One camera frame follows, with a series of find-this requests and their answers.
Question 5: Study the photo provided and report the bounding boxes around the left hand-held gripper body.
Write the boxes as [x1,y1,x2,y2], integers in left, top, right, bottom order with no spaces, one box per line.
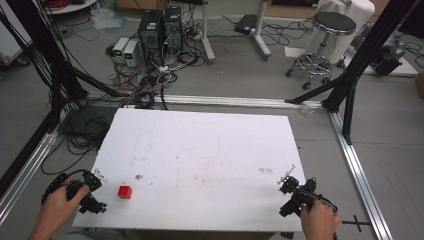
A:
[41,169,92,206]

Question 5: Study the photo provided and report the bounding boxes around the large black computer tower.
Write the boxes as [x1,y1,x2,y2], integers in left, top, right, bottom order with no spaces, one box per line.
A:
[137,9,166,67]

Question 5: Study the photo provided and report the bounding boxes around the black upright frame post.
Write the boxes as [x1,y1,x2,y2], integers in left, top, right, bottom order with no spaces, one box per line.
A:
[341,77,359,146]

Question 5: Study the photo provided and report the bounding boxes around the clear plastic scrap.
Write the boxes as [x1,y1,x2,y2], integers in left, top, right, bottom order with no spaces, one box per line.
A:
[299,105,317,117]

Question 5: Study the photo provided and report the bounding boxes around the brown cardboard box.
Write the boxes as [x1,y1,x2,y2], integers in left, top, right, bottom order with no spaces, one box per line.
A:
[414,72,424,100]

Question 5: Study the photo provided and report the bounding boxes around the white power supply unit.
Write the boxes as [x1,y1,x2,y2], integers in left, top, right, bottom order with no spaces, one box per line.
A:
[112,36,130,64]
[122,40,140,68]

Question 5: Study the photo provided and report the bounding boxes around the white paper sheet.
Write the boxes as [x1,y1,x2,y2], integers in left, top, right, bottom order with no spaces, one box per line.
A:
[284,46,312,59]

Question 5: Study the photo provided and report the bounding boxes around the long aluminium floor rail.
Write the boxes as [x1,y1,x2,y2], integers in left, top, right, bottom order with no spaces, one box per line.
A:
[85,93,330,110]

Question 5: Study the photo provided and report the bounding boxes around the grey cabinet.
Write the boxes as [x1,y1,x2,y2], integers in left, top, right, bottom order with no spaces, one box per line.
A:
[0,0,34,67]

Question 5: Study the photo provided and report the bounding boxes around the person's right hand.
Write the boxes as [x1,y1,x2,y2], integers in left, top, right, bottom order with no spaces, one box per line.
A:
[299,199,342,240]

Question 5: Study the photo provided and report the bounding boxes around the black slanted frame strut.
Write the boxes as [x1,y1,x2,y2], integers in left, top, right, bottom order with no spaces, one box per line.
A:
[284,0,422,114]

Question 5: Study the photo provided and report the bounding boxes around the black flat box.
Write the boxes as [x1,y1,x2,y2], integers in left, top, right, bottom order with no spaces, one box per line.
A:
[233,13,259,36]

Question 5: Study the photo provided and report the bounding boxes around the black grey machine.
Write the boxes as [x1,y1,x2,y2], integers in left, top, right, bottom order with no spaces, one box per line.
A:
[370,36,408,77]

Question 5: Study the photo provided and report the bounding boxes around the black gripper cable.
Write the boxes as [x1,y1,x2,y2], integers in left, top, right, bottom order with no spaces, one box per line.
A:
[301,188,339,214]

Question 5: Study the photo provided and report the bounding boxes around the red cable coil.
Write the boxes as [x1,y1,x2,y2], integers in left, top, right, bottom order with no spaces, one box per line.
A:
[45,0,70,10]

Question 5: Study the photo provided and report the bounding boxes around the white round table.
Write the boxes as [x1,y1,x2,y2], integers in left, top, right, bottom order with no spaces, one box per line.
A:
[42,0,98,16]

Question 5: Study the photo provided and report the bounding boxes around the clear plastic bag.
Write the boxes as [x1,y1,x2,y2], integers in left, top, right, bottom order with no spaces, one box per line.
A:
[90,5,129,32]

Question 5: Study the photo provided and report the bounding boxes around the person's left hand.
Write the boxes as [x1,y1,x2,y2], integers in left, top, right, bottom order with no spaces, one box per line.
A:
[35,175,91,234]

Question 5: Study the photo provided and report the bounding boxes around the white desk leg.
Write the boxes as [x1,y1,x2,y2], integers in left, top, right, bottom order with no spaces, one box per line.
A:
[200,0,217,65]
[250,0,273,62]

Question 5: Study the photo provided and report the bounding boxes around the black frame with cable bundle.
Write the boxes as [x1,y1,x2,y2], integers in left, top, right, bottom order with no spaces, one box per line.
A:
[0,0,128,135]

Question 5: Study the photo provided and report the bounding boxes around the white floor board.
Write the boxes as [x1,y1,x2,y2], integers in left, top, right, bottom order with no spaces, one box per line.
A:
[342,49,420,78]

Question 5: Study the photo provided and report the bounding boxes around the black cable tangle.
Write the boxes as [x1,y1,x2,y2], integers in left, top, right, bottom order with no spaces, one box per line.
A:
[40,105,120,176]

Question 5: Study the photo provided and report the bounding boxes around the red cube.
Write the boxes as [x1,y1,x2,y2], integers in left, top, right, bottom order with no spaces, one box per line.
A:
[117,185,133,200]

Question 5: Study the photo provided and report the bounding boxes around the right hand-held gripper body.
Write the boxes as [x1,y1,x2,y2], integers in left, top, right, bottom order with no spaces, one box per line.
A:
[291,177,323,214]

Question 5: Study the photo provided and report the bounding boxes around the loose black floor cables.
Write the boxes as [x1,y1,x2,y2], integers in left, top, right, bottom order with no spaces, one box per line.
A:
[219,14,316,48]

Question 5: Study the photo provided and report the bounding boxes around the slim black computer tower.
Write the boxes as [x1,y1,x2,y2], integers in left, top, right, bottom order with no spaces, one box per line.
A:
[162,5,185,55]

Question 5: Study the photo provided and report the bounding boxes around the black floor rail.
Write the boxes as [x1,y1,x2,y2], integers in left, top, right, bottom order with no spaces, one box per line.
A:
[0,111,55,198]

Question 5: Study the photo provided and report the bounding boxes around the black chrome swivel stool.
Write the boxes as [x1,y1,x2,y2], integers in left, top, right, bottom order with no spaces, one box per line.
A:
[285,11,358,92]

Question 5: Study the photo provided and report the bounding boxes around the mixed cable bundle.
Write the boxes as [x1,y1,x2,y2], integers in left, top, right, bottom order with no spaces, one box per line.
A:
[105,19,205,111]

